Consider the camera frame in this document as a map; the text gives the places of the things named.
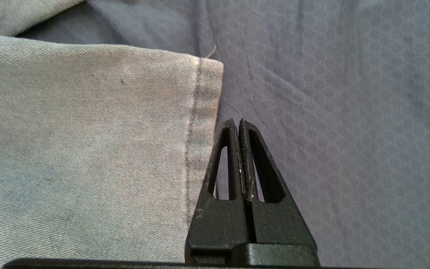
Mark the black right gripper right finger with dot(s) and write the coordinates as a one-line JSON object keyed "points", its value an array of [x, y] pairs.
{"points": [[274, 220]]}

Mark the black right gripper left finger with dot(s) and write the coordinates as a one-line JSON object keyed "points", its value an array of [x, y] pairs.
{"points": [[218, 220]]}

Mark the light blue denim shorts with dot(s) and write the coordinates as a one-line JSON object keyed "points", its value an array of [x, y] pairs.
{"points": [[88, 149]]}

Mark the bed with blue sheet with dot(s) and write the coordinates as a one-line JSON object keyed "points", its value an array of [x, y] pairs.
{"points": [[330, 112]]}

